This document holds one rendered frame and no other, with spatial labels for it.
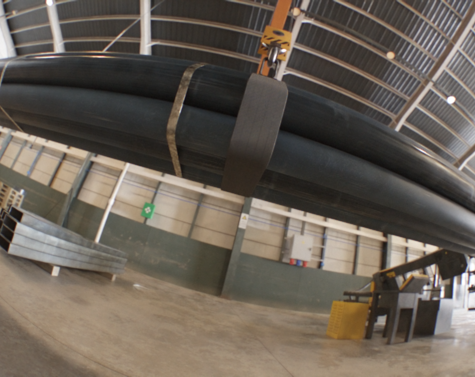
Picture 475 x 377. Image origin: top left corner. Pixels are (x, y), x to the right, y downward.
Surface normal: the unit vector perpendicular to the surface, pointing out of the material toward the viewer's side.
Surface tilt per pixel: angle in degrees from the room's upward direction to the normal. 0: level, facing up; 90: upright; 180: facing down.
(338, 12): 171
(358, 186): 146
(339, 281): 90
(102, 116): 154
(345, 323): 90
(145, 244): 90
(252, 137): 120
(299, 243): 90
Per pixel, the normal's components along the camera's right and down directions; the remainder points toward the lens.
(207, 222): 0.14, -0.36
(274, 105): 0.00, 0.12
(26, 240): 0.97, 0.24
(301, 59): -0.21, 0.82
